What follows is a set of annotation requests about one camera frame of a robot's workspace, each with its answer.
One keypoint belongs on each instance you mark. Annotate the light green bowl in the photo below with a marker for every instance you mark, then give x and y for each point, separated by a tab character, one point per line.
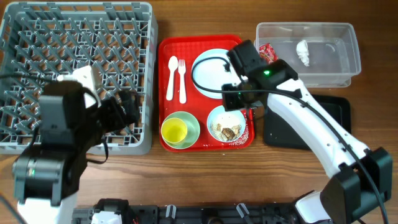
193	130

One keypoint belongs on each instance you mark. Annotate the red snack wrapper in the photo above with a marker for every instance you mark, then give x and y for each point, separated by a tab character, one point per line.
268	53

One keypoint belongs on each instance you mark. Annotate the food scraps and rice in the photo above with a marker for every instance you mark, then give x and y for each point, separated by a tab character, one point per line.
224	133

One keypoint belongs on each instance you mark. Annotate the grey dishwasher rack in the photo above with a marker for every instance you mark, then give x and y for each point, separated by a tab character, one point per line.
43	40

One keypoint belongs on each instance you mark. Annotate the yellow plastic cup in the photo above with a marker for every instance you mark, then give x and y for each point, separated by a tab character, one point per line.
174	131

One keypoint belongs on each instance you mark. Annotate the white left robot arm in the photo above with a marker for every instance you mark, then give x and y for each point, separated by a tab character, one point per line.
47	175

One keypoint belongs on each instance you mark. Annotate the white plastic fork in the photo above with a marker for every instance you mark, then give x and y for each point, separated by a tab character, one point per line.
182	90

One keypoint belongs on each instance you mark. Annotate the light blue plate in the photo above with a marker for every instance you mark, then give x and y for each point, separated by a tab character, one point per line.
211	73

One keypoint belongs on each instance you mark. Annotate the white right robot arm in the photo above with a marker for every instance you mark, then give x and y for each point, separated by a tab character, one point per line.
360	179

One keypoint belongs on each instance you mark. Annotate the white napkin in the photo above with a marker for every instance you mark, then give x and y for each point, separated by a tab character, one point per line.
303	52

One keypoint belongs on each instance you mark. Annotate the light blue bowl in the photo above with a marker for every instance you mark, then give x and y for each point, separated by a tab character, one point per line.
226	118

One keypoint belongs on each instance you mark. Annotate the white plastic spoon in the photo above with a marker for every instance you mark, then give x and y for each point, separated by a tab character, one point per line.
172	65

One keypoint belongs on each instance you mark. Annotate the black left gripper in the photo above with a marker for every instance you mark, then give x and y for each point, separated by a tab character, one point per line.
120	119

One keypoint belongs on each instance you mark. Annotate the clear plastic bin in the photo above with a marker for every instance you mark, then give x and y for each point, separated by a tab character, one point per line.
333	50

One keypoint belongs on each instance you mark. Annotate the black plastic tray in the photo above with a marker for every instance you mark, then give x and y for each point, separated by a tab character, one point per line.
278	133

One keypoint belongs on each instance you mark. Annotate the red plastic tray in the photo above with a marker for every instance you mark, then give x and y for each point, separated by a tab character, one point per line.
189	48

